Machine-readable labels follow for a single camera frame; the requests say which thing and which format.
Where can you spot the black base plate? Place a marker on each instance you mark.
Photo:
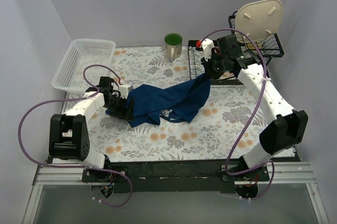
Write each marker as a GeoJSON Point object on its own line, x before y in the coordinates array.
{"type": "Point", "coordinates": [183, 176]}

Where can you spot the aluminium frame rail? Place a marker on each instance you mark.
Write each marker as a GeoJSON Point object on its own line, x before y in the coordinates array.
{"type": "Point", "coordinates": [285, 172]}

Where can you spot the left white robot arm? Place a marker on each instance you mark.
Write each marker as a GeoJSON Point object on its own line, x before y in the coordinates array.
{"type": "Point", "coordinates": [68, 134]}

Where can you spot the blue t shirt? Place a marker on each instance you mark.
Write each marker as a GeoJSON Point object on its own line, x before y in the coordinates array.
{"type": "Point", "coordinates": [178, 103]}

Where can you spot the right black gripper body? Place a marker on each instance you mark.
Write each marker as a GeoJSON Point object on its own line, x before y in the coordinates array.
{"type": "Point", "coordinates": [210, 68]}

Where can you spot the floral table mat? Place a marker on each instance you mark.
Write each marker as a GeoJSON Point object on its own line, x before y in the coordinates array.
{"type": "Point", "coordinates": [225, 126]}

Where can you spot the cream square plastic lid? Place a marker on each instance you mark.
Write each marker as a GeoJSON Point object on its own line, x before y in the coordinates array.
{"type": "Point", "coordinates": [260, 19]}

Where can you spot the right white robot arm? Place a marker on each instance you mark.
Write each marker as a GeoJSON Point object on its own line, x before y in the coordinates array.
{"type": "Point", "coordinates": [285, 125]}

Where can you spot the green inside floral mug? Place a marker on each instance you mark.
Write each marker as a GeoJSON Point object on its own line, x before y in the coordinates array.
{"type": "Point", "coordinates": [173, 46]}

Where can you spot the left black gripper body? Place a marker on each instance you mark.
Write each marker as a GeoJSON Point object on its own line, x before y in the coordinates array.
{"type": "Point", "coordinates": [126, 109]}

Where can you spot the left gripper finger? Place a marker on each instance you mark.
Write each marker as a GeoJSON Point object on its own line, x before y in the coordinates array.
{"type": "Point", "coordinates": [129, 110]}
{"type": "Point", "coordinates": [114, 113]}

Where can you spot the white plastic basket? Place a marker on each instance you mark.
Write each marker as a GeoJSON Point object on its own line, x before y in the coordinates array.
{"type": "Point", "coordinates": [80, 54]}

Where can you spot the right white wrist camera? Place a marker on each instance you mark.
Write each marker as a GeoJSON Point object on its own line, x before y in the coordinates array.
{"type": "Point", "coordinates": [207, 45]}

